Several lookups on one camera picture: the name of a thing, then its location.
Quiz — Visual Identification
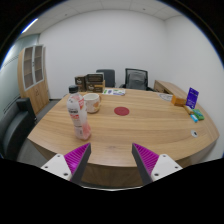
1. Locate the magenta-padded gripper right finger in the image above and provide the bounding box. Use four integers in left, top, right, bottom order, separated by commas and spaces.
131, 142, 184, 186

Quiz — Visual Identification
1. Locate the flat dark carton box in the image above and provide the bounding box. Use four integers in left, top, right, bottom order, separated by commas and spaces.
85, 73, 105, 84

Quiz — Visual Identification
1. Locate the rectangular ceiling light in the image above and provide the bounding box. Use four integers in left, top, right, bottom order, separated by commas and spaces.
21, 18, 39, 35

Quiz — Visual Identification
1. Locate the brown cardboard box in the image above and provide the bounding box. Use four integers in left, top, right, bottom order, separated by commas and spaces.
85, 80, 106, 94

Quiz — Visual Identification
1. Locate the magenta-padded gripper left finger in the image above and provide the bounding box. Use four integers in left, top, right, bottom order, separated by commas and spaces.
40, 142, 92, 185

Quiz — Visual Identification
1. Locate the printed paper sheet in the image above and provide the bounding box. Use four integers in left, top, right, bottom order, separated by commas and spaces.
101, 87, 127, 97

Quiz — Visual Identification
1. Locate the green packet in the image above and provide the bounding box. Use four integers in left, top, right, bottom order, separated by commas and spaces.
192, 108, 205, 121

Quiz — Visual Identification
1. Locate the black leather sofa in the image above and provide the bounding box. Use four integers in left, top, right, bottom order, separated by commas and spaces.
0, 97, 38, 162

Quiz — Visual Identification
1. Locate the white ceramic mug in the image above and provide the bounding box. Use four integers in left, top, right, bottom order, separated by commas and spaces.
82, 92, 102, 114

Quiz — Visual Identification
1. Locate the small dark brown box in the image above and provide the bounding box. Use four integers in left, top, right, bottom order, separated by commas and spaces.
74, 75, 87, 93

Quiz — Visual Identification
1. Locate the grey office chair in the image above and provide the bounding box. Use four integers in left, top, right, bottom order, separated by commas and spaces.
95, 68, 116, 88

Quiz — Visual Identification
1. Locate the clear bottle with black cap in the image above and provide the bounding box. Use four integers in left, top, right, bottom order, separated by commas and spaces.
66, 85, 92, 141

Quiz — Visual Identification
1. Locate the small yellow packet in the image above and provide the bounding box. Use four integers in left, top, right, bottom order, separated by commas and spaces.
183, 105, 194, 116

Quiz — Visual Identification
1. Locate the black mesh office chair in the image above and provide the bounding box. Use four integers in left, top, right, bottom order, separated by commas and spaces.
119, 67, 155, 92

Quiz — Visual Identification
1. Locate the wooden side desk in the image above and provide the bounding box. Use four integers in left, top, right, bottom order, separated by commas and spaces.
153, 79, 188, 99

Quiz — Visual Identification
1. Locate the purple standing card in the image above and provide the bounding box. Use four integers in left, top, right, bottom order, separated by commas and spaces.
185, 87, 200, 110

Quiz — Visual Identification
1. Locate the wooden tissue box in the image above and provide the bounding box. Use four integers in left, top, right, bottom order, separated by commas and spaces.
171, 94, 187, 107

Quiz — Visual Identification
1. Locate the flat round red coaster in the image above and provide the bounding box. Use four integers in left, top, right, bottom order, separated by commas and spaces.
113, 106, 130, 117

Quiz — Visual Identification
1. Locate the wooden shelf cabinet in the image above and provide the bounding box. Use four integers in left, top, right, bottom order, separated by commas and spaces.
17, 44, 51, 115

